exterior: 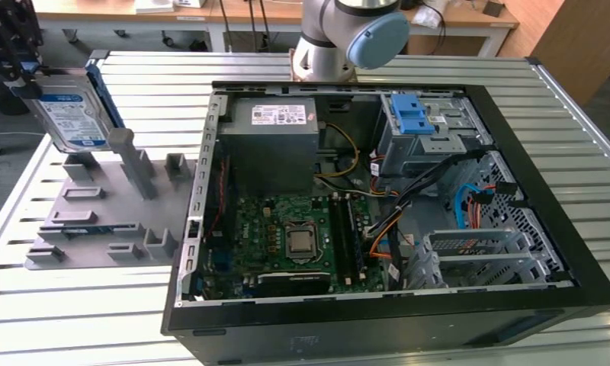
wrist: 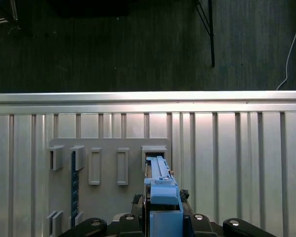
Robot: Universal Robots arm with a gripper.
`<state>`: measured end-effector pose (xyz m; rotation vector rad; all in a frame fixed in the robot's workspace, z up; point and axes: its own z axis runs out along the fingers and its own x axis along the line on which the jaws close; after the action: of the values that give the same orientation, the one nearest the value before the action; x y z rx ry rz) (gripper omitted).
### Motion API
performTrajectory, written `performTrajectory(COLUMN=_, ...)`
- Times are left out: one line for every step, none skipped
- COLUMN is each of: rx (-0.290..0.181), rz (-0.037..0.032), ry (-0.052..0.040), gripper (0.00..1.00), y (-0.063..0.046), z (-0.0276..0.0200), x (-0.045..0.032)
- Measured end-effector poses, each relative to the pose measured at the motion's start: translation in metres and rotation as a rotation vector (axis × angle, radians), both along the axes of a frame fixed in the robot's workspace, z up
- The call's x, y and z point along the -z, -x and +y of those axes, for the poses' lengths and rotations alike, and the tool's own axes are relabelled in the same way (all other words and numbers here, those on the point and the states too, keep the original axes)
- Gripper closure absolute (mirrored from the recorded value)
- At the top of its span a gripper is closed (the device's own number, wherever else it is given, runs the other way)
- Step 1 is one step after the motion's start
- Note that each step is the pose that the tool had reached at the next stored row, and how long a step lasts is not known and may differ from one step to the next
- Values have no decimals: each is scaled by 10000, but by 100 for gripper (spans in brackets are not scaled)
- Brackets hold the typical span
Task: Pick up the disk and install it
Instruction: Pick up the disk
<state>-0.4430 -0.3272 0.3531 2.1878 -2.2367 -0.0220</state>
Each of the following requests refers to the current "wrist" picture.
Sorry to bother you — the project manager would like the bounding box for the metal frame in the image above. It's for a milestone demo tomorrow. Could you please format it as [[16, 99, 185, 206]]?
[[0, 0, 18, 25]]

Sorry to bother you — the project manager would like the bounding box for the grey parts rack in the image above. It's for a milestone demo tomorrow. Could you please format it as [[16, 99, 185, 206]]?
[[46, 137, 173, 237]]

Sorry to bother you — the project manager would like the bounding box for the hard disk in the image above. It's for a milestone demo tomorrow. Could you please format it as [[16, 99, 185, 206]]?
[[143, 155, 185, 237]]

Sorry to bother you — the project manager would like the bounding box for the white cable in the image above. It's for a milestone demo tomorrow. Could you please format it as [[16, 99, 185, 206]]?
[[276, 13, 296, 91]]

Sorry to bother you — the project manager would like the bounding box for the blue RAM stick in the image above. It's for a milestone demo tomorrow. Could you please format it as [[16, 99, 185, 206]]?
[[71, 151, 79, 227]]

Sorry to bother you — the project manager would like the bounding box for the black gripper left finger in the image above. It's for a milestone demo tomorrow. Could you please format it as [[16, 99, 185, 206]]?
[[61, 194, 146, 237]]

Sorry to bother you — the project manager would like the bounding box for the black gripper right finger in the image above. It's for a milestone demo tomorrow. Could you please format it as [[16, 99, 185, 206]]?
[[179, 189, 274, 237]]

